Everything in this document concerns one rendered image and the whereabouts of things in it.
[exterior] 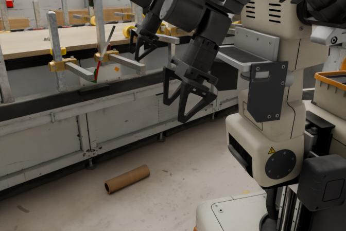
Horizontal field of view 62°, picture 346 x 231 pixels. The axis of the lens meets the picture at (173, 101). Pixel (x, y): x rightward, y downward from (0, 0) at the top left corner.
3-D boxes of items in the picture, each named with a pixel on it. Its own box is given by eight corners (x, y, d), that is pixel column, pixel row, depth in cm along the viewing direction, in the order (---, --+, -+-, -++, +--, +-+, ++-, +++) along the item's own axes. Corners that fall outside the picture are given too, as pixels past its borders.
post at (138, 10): (144, 76, 184) (141, -4, 166) (140, 77, 182) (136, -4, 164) (141, 74, 186) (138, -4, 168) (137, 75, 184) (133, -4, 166)
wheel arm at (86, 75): (95, 82, 131) (94, 72, 129) (88, 83, 129) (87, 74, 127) (62, 63, 162) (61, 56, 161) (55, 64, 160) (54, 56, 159)
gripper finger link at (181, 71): (168, 121, 49) (191, 71, 48) (157, 107, 56) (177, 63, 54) (201, 132, 52) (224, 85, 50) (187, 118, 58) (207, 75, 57)
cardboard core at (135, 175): (149, 167, 194) (109, 185, 177) (150, 177, 197) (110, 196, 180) (143, 162, 200) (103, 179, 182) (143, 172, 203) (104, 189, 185)
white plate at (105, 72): (122, 78, 173) (121, 63, 169) (80, 88, 157) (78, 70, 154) (121, 78, 173) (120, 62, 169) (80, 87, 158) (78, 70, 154)
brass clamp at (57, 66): (78, 68, 153) (77, 59, 151) (52, 72, 145) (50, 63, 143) (73, 66, 157) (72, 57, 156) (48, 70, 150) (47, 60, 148)
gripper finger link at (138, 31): (127, 57, 88) (142, 30, 86) (124, 52, 95) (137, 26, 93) (146, 67, 91) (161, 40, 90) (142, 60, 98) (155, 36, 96)
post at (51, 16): (68, 103, 157) (55, 11, 139) (62, 104, 155) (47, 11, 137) (66, 101, 159) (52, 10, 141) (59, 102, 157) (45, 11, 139)
